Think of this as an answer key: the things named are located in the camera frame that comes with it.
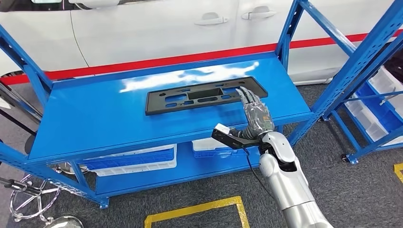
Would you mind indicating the black plastic plate frame part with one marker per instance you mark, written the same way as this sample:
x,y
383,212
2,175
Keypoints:
x,y
157,107

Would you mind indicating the blue metal shelf rack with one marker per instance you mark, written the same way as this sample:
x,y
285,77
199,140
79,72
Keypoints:
x,y
354,159
126,126

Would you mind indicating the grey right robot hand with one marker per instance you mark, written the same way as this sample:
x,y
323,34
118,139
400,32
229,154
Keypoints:
x,y
258,116

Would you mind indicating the blue plastic storage bin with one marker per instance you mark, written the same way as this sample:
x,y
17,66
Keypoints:
x,y
141,159
220,153

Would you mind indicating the red barrier belt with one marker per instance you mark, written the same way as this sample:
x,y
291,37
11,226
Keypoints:
x,y
157,61

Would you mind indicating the white car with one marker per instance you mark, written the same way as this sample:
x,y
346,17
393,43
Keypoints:
x,y
141,31

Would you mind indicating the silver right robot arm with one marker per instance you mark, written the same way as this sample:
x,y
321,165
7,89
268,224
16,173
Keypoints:
x,y
289,188

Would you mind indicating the black stanchion post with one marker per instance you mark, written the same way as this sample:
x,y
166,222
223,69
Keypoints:
x,y
22,102

